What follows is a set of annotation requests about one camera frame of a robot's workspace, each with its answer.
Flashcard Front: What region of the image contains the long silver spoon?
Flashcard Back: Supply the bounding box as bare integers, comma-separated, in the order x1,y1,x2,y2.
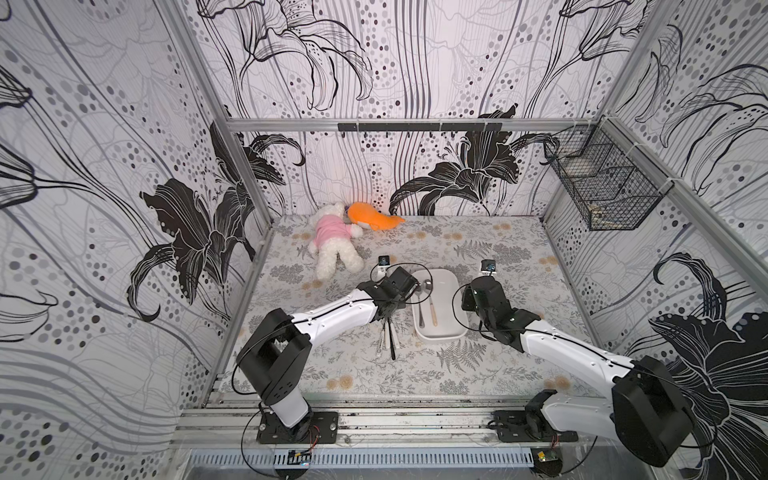
415,289,426,329

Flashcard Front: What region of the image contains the white rectangular storage box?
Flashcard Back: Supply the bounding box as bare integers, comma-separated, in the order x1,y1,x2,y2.
409,269,468,343

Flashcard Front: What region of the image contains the black spoon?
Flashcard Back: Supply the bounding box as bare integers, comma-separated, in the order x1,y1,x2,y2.
384,318,397,361

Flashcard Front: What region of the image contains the wooden handled silver spoon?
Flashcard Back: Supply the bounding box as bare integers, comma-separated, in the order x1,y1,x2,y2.
424,279,439,328

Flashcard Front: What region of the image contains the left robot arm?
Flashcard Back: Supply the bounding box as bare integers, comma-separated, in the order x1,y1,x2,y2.
234,267,419,430

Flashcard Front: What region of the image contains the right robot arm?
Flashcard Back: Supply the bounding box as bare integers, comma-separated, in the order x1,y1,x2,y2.
461,276,696,467

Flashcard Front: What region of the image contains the white plush bear pink shirt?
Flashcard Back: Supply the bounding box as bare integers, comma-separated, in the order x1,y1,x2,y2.
308,203,364,281

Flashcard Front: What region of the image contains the orange plush toy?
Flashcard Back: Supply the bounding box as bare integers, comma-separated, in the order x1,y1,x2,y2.
346,202,405,231

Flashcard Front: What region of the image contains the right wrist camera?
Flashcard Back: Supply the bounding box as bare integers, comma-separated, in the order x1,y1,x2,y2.
480,259,497,276

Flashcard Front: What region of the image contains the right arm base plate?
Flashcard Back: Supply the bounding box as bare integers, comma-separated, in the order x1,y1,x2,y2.
487,389,579,445

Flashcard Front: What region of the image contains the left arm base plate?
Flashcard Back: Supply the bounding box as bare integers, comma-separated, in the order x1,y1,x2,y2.
257,411,339,446

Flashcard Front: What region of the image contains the white slotted cable duct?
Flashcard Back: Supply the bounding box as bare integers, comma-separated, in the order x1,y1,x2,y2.
189,447,534,470

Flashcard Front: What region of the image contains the black bar on rail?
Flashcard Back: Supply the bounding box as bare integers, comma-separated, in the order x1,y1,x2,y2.
337,121,503,132

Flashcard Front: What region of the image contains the black wire wall basket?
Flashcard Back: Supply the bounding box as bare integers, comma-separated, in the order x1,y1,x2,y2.
544,121,674,231

